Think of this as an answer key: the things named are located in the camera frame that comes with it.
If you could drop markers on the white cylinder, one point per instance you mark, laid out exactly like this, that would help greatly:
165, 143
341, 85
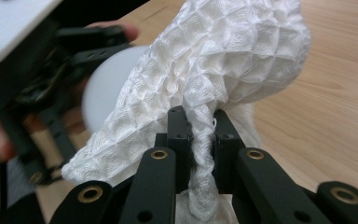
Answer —
108, 87

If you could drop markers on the white waffle cloth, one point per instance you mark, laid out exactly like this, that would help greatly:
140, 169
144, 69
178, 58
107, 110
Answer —
230, 46

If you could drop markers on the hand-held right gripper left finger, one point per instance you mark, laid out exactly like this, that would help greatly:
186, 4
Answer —
178, 130

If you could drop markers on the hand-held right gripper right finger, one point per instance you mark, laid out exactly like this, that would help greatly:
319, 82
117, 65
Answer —
225, 140

